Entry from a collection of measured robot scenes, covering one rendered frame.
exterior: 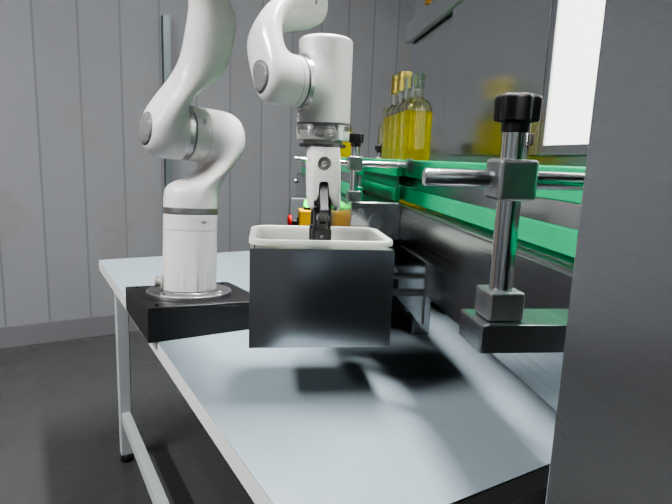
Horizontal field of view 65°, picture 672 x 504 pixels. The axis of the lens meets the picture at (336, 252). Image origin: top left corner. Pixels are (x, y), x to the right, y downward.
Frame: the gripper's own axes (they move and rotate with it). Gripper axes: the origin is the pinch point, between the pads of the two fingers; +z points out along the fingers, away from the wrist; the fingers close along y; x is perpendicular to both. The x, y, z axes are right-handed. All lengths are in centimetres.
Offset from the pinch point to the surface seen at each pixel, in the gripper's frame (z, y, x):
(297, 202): 1, 79, 1
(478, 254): -2.7, -26.0, -16.9
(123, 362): 61, 99, 60
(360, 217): -2.6, 11.5, -8.4
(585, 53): -28.9, -13.0, -35.0
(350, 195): -6.6, 11.1, -6.3
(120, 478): 100, 89, 60
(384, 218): -2.5, 11.6, -13.0
